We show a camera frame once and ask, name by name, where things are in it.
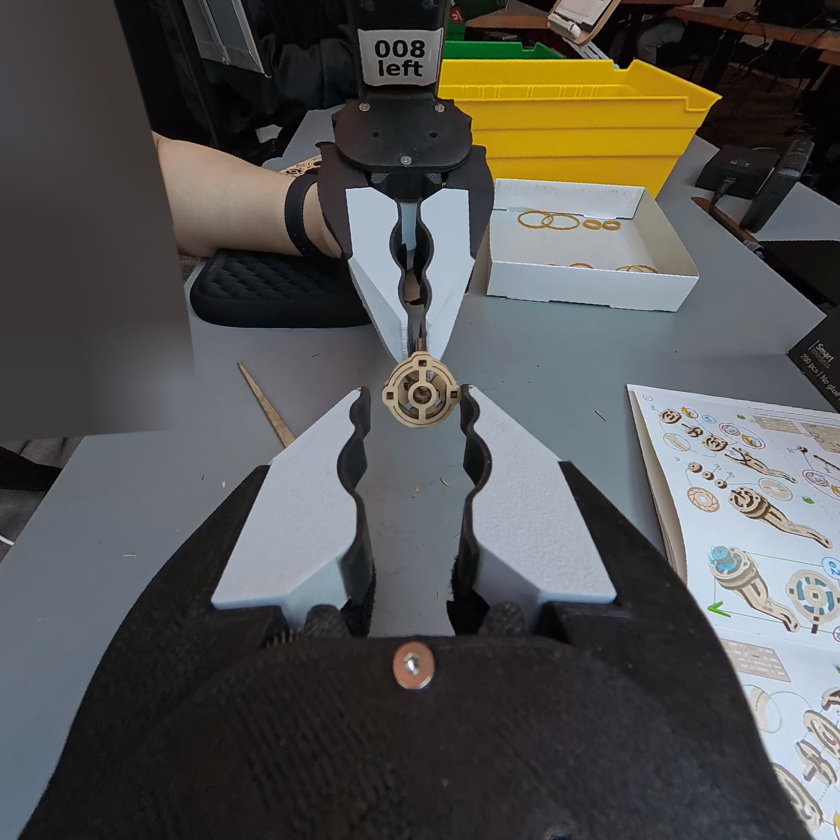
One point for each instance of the large green plastic bin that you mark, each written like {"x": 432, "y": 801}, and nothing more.
{"x": 499, "y": 51}

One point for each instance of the grey clothing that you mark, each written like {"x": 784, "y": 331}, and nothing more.
{"x": 36, "y": 466}

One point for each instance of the round wooden disc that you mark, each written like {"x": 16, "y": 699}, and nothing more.
{"x": 397, "y": 394}

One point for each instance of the black padded wrist rest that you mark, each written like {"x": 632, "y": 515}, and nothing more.
{"x": 275, "y": 289}

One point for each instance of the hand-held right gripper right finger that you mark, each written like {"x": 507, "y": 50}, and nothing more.
{"x": 538, "y": 525}

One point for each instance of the black wristband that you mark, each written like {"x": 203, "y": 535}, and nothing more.
{"x": 296, "y": 216}

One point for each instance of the person's left forearm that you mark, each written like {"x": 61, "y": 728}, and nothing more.
{"x": 223, "y": 203}

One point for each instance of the white cardboard box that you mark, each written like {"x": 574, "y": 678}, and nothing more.
{"x": 577, "y": 289}

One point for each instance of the long tapered wooden stick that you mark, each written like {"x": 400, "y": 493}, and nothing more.
{"x": 269, "y": 407}

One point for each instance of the brown wooden desk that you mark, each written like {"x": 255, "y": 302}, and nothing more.
{"x": 741, "y": 19}

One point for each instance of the black power adapter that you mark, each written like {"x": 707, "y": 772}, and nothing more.
{"x": 735, "y": 167}

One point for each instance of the tan chair seat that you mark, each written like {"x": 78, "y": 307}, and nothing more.
{"x": 584, "y": 23}

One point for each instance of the wooden fretwork part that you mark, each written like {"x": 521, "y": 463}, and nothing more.
{"x": 302, "y": 168}

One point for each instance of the yellow plastic bin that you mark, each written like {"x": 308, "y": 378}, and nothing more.
{"x": 577, "y": 124}

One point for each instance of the person's left hand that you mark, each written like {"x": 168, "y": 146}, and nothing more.
{"x": 326, "y": 239}

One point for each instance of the grey metal frame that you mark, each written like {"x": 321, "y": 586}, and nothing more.
{"x": 223, "y": 33}

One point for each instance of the set of tan rubber bands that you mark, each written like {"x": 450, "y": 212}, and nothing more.
{"x": 533, "y": 225}

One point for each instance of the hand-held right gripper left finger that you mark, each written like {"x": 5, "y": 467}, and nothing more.
{"x": 289, "y": 525}

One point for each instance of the black electronic device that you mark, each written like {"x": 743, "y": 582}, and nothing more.
{"x": 781, "y": 184}

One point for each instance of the illustrated instruction booklet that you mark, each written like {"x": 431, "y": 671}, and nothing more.
{"x": 754, "y": 525}

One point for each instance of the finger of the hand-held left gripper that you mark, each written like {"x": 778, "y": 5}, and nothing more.
{"x": 453, "y": 262}
{"x": 371, "y": 262}

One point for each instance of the black model kit box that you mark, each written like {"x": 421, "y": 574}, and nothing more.
{"x": 820, "y": 361}

